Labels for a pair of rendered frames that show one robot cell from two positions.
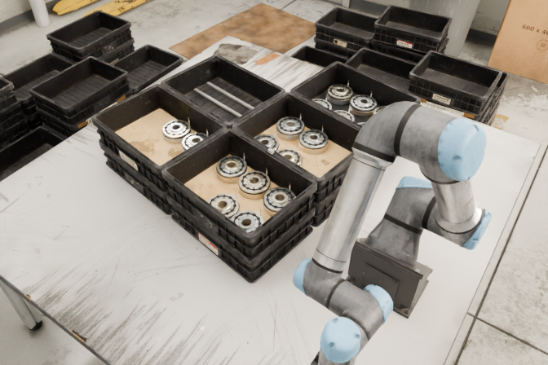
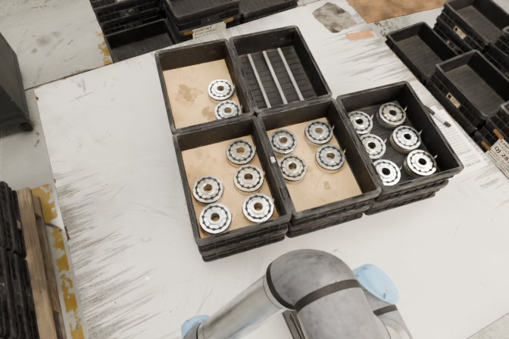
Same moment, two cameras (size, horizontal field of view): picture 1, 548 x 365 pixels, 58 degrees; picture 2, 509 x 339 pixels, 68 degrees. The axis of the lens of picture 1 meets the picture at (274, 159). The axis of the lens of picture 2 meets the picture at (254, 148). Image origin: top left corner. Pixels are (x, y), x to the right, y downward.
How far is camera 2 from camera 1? 0.69 m
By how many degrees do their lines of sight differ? 24
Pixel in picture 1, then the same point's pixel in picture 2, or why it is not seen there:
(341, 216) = (228, 318)
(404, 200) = not seen: hidden behind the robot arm
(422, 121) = (326, 317)
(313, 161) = (316, 179)
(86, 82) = not seen: outside the picture
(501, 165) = not seen: outside the picture
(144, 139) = (193, 87)
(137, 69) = not seen: outside the picture
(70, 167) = (140, 80)
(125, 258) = (131, 185)
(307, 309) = not seen: hidden behind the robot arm
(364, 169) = (263, 298)
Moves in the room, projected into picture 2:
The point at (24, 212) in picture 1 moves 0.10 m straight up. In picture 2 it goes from (89, 106) to (80, 91)
